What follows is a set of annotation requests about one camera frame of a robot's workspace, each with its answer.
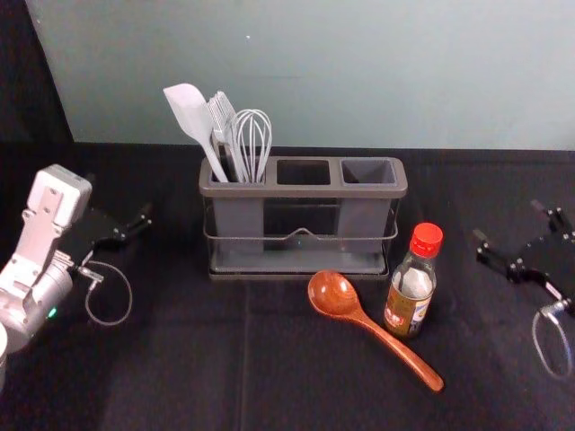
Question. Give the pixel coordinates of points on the black table cloth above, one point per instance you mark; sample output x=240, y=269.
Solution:
x=224, y=359

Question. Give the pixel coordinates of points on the glass sauce bottle, red cap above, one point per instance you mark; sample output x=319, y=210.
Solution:
x=411, y=292

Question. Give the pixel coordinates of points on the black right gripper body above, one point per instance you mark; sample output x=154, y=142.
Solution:
x=550, y=260

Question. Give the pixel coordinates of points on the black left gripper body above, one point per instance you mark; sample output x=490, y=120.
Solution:
x=92, y=231

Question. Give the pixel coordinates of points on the white silicone spatula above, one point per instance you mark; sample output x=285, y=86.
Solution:
x=191, y=112

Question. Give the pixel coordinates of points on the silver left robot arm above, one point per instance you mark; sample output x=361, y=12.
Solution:
x=42, y=251

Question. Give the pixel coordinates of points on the grey slotted turner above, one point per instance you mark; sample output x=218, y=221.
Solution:
x=221, y=121

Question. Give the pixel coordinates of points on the brown wooden spoon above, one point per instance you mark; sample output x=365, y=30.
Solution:
x=332, y=292

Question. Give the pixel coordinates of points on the black backdrop cloth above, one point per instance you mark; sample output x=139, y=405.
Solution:
x=22, y=81

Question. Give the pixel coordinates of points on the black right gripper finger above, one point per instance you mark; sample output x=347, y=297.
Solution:
x=494, y=260
x=556, y=219

